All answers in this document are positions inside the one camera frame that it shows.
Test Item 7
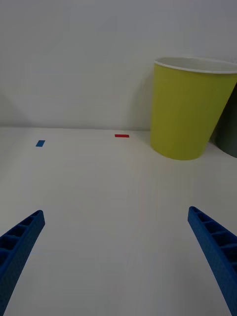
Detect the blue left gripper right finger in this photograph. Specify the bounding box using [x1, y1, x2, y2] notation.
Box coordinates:
[187, 206, 237, 316]

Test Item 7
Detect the yellow-green plastic waste bin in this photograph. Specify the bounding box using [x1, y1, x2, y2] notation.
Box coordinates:
[150, 56, 237, 161]

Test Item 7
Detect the grey plastic waste bin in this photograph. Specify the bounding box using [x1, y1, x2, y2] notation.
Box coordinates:
[214, 82, 237, 158]

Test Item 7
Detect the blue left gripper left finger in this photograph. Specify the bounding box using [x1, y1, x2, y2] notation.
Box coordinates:
[0, 209, 46, 316]

